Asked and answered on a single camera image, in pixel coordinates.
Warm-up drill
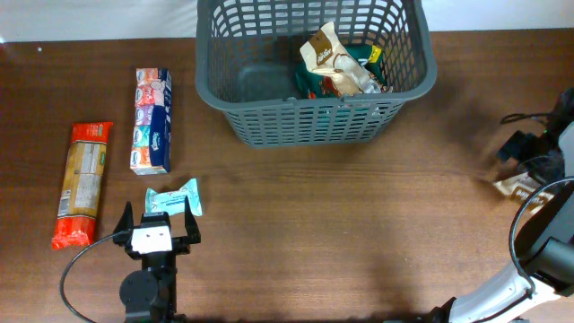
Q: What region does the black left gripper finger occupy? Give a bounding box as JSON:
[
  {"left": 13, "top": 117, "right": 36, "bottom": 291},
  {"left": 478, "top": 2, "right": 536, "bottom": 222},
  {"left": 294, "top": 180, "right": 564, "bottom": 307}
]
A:
[
  {"left": 112, "top": 202, "right": 134, "bottom": 245},
  {"left": 184, "top": 196, "right": 201, "bottom": 244}
]

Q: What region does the grey plastic basket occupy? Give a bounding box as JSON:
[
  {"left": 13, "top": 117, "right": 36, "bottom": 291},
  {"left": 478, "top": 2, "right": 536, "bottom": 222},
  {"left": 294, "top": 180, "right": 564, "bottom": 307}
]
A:
[{"left": 196, "top": 0, "right": 438, "bottom": 147}]

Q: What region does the green snack bag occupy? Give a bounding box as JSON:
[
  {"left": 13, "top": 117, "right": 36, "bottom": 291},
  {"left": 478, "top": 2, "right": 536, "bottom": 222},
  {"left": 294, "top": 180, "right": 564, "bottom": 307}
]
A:
[{"left": 294, "top": 44, "right": 394, "bottom": 99}]

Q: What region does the beige brown snack pouch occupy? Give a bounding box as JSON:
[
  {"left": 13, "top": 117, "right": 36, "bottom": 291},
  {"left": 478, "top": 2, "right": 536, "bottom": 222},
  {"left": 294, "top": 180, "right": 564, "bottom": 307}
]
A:
[
  {"left": 492, "top": 172, "right": 554, "bottom": 214},
  {"left": 300, "top": 22, "right": 380, "bottom": 96}
]

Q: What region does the orange spaghetti pasta package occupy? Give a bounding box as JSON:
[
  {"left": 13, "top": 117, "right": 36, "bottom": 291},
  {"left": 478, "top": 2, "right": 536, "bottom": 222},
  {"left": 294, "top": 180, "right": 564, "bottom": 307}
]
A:
[{"left": 51, "top": 122, "right": 113, "bottom": 249}]

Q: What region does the mint green snack wrapper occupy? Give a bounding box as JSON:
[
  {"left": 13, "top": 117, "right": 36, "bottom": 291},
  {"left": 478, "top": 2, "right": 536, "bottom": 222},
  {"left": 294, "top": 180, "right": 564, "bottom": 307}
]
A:
[{"left": 145, "top": 179, "right": 203, "bottom": 216}]

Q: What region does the Kleenex tissue multipack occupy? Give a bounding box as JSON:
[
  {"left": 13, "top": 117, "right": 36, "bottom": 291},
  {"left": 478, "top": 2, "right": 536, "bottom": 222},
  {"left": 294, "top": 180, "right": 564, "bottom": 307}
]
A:
[{"left": 130, "top": 68, "right": 173, "bottom": 176}]

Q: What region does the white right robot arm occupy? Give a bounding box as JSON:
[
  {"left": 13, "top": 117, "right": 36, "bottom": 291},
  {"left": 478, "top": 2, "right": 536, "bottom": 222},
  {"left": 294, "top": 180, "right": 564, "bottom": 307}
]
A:
[{"left": 418, "top": 89, "right": 573, "bottom": 323}]

